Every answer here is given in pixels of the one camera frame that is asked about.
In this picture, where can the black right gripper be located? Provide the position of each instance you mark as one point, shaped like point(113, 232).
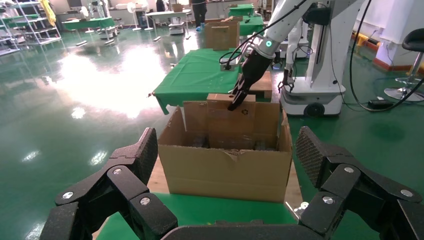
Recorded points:
point(256, 68)

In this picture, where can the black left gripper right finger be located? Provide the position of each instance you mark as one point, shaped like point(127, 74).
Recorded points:
point(334, 172)

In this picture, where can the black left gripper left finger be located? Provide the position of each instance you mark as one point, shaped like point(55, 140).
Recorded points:
point(132, 165)

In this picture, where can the small brown cardboard box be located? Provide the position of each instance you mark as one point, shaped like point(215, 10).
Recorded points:
point(228, 129)

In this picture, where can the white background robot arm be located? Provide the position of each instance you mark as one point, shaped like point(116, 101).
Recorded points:
point(292, 46)

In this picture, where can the closed brown cardboard carton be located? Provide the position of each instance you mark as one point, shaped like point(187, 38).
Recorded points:
point(220, 36)

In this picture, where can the large open cardboard carton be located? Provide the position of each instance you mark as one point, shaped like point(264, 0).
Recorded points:
point(232, 179)

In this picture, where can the small distant brown box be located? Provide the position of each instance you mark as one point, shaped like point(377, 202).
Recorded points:
point(177, 7)

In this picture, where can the black background robot gripper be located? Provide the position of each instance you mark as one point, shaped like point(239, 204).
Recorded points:
point(287, 81)

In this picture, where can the green table cloth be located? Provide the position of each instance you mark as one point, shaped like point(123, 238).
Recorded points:
point(205, 208)
point(188, 79)

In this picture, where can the green cloth covered table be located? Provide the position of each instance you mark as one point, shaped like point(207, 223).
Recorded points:
point(251, 26)
point(87, 24)
point(241, 10)

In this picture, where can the silver metal clip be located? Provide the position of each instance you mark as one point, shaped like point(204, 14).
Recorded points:
point(151, 95)

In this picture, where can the white wheeled background robot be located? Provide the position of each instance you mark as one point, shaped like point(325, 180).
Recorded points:
point(318, 96)

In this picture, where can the black power adapter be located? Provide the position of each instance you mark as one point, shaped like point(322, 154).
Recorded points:
point(380, 104)

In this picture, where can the person in dark clothes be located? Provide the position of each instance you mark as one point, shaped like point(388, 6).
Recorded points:
point(199, 13)
point(160, 6)

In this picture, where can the white wheeled cart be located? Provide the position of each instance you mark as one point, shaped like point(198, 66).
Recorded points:
point(107, 33)
point(176, 26)

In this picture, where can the white table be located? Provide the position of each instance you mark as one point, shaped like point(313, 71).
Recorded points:
point(167, 13)

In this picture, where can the white standing fan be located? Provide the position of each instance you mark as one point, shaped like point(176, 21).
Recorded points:
point(131, 7)
point(84, 12)

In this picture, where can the black swivel stool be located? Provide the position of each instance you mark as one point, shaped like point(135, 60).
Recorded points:
point(415, 39)

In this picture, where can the yellow hanging garment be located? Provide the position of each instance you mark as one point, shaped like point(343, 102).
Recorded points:
point(49, 13)

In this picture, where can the metal shelving rack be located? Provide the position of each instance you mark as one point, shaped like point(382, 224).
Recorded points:
point(20, 16)

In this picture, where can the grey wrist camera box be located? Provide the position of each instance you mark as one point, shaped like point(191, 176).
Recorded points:
point(232, 65)

